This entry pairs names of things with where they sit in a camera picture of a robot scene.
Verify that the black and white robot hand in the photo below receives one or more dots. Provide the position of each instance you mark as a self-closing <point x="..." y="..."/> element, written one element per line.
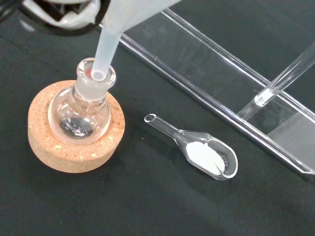
<point x="69" y="20"/>

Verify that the small glass round-bottom flask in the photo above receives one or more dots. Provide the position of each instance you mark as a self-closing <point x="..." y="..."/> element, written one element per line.
<point x="81" y="108"/>

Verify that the clear acrylic funnel stand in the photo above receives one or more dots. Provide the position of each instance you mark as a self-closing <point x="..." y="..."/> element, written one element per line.
<point x="221" y="71"/>

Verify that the glass weighing funnel with powder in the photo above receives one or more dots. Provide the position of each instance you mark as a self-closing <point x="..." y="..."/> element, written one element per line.
<point x="204" y="155"/>

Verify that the black table cloth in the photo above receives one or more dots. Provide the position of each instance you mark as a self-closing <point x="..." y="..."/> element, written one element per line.
<point x="157" y="209"/>

